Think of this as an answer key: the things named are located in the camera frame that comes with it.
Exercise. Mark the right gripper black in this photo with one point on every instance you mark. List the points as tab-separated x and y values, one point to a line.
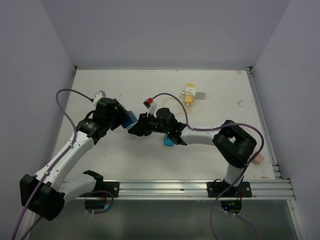
141	127

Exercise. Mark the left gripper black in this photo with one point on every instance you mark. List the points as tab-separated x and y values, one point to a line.
121	113

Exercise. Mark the dark blue cube socket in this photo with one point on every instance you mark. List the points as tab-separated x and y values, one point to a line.
130	121

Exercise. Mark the bright blue plug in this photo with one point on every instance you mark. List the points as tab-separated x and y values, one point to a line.
166	141

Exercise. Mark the pink charger brown band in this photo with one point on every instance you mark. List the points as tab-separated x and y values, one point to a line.
258	159

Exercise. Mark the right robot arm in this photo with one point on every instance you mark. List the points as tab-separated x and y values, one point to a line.
233	142

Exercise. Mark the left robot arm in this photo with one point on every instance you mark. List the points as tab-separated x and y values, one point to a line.
40	193

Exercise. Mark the white cube socket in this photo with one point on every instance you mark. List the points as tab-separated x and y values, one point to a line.
189	90

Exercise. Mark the yellow top plug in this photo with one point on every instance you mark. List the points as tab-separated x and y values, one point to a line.
190	85

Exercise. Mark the yellow USB charger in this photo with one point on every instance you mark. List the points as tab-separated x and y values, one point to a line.
188	99

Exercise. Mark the grey white charger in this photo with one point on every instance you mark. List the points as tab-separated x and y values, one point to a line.
200	95

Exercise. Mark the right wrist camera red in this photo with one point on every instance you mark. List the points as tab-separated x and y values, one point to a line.
150	105

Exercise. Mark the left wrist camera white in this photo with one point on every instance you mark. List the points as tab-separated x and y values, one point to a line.
98	96

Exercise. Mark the left black base bracket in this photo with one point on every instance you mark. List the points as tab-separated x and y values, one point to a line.
104	190

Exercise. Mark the black base bracket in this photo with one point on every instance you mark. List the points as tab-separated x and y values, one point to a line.
104	190
216	187

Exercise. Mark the right black base bracket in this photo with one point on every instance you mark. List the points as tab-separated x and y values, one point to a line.
216	187

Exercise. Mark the aluminium right side rail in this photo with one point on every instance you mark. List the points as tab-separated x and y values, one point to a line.
267	138

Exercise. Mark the aluminium rail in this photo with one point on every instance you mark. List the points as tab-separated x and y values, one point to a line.
267	138
197	190

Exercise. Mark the aluminium front rail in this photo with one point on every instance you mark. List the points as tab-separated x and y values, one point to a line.
197	190

